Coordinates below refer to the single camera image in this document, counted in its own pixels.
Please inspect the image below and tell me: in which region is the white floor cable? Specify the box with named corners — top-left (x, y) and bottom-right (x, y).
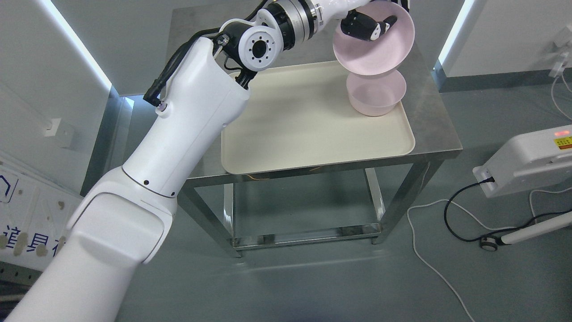
top-left (406, 188), bottom-right (572, 322)

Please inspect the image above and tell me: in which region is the cream plastic tray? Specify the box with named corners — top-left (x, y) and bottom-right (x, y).
top-left (221, 61), bottom-right (416, 174)

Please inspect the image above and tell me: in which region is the white machine on stand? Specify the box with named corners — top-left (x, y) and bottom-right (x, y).
top-left (472, 125), bottom-right (572, 198)

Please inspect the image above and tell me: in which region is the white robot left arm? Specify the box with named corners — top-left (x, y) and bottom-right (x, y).
top-left (6, 0), bottom-right (366, 322)

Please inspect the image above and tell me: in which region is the pink bowl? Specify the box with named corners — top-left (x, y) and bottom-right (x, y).
top-left (333, 0), bottom-right (415, 76)
top-left (346, 70), bottom-right (407, 117)

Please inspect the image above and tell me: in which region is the stainless steel table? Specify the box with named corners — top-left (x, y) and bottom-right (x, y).
top-left (166, 4), bottom-right (463, 259)

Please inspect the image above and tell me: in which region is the white wall charger plug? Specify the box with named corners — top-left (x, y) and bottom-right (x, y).
top-left (549, 23), bottom-right (572, 79)

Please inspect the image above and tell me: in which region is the black power cable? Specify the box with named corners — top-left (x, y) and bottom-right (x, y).
top-left (444, 178), bottom-right (572, 242)

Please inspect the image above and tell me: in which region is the white sign board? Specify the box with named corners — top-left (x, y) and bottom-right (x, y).
top-left (0, 153), bottom-right (81, 271)

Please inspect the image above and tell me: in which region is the caster wheel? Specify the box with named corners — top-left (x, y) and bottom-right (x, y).
top-left (479, 237), bottom-right (499, 251)

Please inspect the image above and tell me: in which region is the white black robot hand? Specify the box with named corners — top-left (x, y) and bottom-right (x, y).
top-left (312, 0), bottom-right (399, 42)

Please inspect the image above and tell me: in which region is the white wall socket box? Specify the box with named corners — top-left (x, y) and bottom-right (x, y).
top-left (43, 118), bottom-right (76, 148)

